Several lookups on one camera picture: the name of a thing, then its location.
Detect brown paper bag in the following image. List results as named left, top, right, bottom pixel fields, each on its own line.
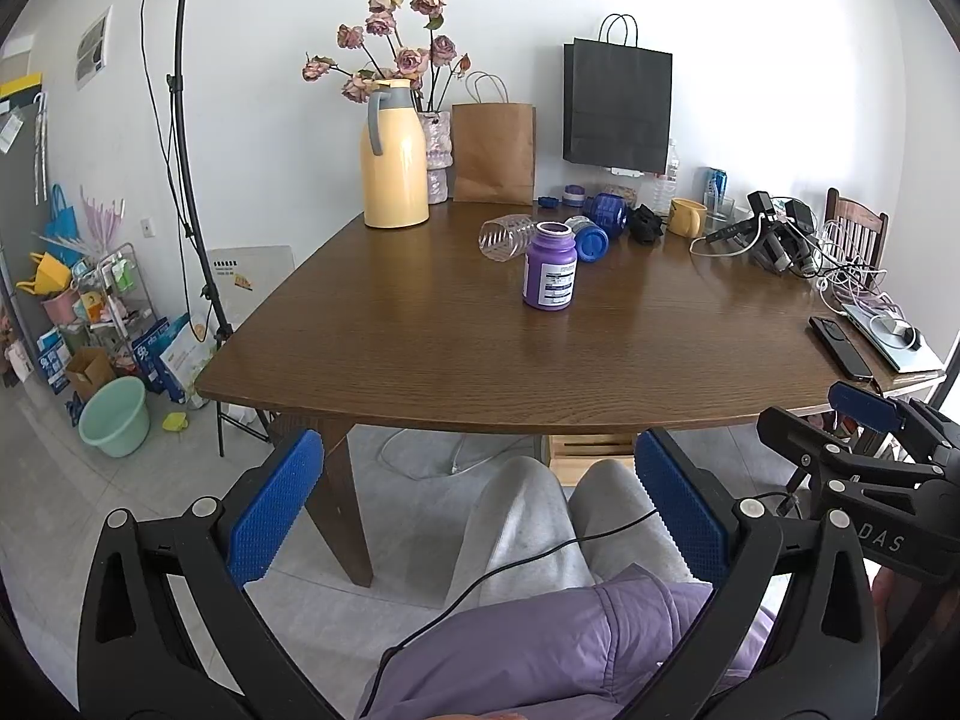
left=451, top=72, right=538, bottom=205

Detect white leaning board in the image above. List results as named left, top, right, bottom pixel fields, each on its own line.
left=204, top=245, right=295, bottom=331

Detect black phone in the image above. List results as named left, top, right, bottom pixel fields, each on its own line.
left=808, top=316, right=875, bottom=381

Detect yellow mug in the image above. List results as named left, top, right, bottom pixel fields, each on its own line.
left=667, top=198, right=709, bottom=238

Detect green plastic basin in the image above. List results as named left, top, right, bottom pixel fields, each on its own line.
left=78, top=376, right=149, bottom=458

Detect clear plastic cup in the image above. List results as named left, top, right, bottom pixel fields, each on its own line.
left=478, top=214, right=538, bottom=262

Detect pale pink vase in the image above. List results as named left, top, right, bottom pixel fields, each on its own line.
left=417, top=111, right=453, bottom=205

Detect blue bag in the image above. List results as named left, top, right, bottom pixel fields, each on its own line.
left=41, top=184, right=80, bottom=245

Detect blue plastic bottle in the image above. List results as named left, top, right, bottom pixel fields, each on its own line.
left=583, top=193, right=629, bottom=241

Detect person's purple jacket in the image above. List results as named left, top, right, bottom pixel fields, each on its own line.
left=360, top=566, right=773, bottom=720

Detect cardboard box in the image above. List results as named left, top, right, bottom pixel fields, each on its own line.
left=64, top=347, right=115, bottom=400

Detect white cables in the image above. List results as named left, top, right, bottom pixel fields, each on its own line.
left=816, top=219, right=905, bottom=320

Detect clear bottle with blue cap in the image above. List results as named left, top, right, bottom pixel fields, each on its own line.
left=564, top=215, right=610, bottom=263

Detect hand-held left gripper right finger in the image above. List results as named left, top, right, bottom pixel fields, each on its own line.
left=622, top=427, right=880, bottom=720

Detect black crumpled object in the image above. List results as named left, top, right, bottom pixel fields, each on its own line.
left=626, top=204, right=665, bottom=244

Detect person's grey trouser legs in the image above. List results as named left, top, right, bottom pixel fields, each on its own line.
left=442, top=457, right=695, bottom=612

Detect yellow thermos jug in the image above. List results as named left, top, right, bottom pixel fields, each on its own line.
left=361, top=79, right=431, bottom=229

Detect wooden chair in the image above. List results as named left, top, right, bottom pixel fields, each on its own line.
left=823, top=187, right=890, bottom=293

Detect wire storage rack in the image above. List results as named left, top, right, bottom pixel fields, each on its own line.
left=71, top=242, right=158, bottom=391

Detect black electronic devices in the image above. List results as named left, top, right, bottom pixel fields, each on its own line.
left=705, top=191, right=820, bottom=275

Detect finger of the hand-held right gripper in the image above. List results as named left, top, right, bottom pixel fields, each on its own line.
left=829, top=381, right=960, bottom=467
left=757, top=406, right=944, bottom=497

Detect clear water bottle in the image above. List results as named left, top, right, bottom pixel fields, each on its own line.
left=652, top=139, right=680, bottom=215

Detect person in purple jacket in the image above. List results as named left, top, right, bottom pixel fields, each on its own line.
left=356, top=491, right=807, bottom=720

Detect wall vent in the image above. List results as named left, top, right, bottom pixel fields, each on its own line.
left=75, top=6, right=113, bottom=91

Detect black light stand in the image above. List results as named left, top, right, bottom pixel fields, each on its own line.
left=114, top=0, right=235, bottom=350

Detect white floor cable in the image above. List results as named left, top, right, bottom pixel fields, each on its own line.
left=379, top=431, right=518, bottom=481

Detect silver laptop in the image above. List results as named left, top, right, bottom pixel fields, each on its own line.
left=836, top=300, right=944, bottom=374

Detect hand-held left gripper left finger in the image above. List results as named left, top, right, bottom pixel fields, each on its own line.
left=77, top=429, right=331, bottom=720

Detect black paper bag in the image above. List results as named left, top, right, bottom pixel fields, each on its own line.
left=563, top=13, right=674, bottom=175

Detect dried rose bouquet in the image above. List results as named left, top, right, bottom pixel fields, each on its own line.
left=303, top=0, right=472, bottom=113

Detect blue and white boxes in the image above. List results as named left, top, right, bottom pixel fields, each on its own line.
left=131, top=313, right=211, bottom=404

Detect purple jar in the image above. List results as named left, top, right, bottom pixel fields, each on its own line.
left=523, top=222, right=578, bottom=311

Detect yellow watering can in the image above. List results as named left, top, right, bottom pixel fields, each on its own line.
left=15, top=251, right=74, bottom=297

